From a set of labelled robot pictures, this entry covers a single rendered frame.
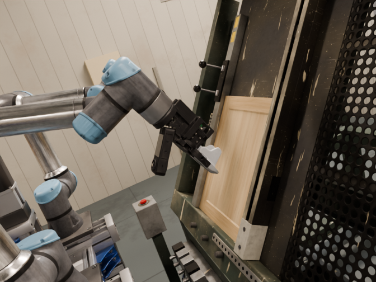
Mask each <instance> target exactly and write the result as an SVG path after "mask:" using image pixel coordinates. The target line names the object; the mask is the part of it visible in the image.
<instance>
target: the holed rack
mask: <svg viewBox="0 0 376 282"><path fill-rule="evenodd" d="M212 240H213V241H214V242H215V243H216V244H217V246H218V247H219V248H220V249H221V250H222V251H223V252H224V253H225V254H226V255H227V256H228V258H229V259H230V260H231V261H232V262H233V263H234V264H235V265H236V266H237V267H238V268H239V269H240V271H241V272H242V273H243V274H244V275H245V276H246V278H247V279H248V280H249V281H250V282H262V281H261V280H260V279H259V278H258V277H257V276H256V275H255V274H254V273H253V272H252V271H251V270H250V269H249V268H248V267H247V266H246V264H245V263H244V262H243V261H242V260H241V259H240V258H239V257H238V256H237V255H236V254H235V253H234V252H233V251H232V250H231V249H230V248H229V247H228V246H227V245H226V244H225V243H224V242H223V241H222V240H221V239H220V238H219V237H218V236H217V235H216V234H215V233H213V237H212Z"/></svg>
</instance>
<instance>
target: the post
mask: <svg viewBox="0 0 376 282"><path fill-rule="evenodd" d="M152 240H153V243H154V245H155V247H156V250H157V252H158V255H159V258H160V259H161V262H162V265H163V267H164V270H165V272H166V274H167V277H168V279H169V282H181V280H180V277H179V275H178V273H177V270H176V268H175V267H174V265H173V264H174V263H173V260H170V256H171V255H170V252H169V250H168V247H167V245H166V242H165V239H164V237H163V234H162V233H160V234H158V235H156V236H154V237H152Z"/></svg>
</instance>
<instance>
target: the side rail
mask: <svg viewBox="0 0 376 282"><path fill-rule="evenodd" d="M238 8H239V2H238V1H235V0H218V1H217V6H216V9H215V14H214V18H213V23H212V26H211V31H210V36H209V40H208V45H207V48H206V53H205V58H204V61H206V63H207V64H210V65H215V66H218V67H222V64H223V61H224V60H225V59H226V56H227V51H228V47H229V42H230V39H231V36H229V31H230V28H231V23H232V21H233V20H235V18H236V15H237V12H238ZM220 72H221V69H218V68H213V67H208V66H206V67H205V68H202V70H201V75H200V79H199V84H198V85H199V86H200V87H201V88H202V89H205V90H210V91H215V92H216V90H217V86H218V81H219V77H220ZM214 98H215V93H210V92H205V91H200V92H197V93H196V96H195V101H194V106H193V109H192V111H193V113H194V114H195V115H196V116H199V117H201V118H202V119H203V120H204V121H205V122H206V123H207V124H209V120H210V115H211V113H213V110H214V106H215V101H214ZM199 169H200V164H198V163H197V162H196V161H195V160H194V159H193V158H191V157H190V156H189V155H188V154H187V153H185V152H183V153H182V157H181V162H180V167H179V170H178V175H177V179H176V184H175V189H176V190H177V191H180V192H189V193H194V191H195V186H196V182H197V179H198V174H199Z"/></svg>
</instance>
